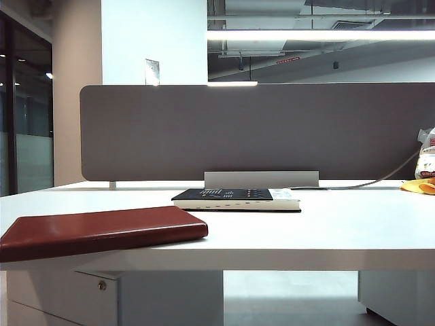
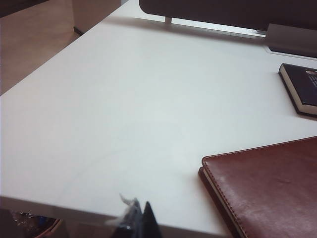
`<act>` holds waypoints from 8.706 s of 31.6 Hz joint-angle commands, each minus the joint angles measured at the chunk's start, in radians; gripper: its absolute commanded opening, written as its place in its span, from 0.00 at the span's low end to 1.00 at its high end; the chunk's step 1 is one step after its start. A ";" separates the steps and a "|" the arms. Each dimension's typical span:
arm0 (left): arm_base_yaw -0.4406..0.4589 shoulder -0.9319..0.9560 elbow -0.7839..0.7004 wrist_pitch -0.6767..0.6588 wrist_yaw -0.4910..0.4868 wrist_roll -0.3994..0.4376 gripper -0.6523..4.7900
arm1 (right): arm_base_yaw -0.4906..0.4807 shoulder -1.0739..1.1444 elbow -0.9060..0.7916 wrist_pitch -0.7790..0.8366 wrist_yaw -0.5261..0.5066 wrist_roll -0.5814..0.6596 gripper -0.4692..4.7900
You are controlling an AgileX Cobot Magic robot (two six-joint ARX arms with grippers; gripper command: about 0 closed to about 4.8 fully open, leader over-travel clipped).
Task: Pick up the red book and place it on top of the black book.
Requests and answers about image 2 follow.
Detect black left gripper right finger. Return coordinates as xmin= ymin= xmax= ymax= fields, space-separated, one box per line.
xmin=142 ymin=201 xmax=163 ymax=238

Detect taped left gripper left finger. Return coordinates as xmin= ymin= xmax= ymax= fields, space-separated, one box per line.
xmin=106 ymin=193 xmax=144 ymax=238

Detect red leather book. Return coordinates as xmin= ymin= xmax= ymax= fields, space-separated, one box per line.
xmin=198 ymin=135 xmax=317 ymax=238

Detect black book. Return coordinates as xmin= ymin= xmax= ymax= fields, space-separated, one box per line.
xmin=278 ymin=63 xmax=317 ymax=119

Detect grey desk partition panel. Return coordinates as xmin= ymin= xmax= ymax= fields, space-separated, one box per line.
xmin=138 ymin=0 xmax=317 ymax=32

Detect grey cable box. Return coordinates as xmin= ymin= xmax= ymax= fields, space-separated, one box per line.
xmin=266 ymin=23 xmax=317 ymax=54

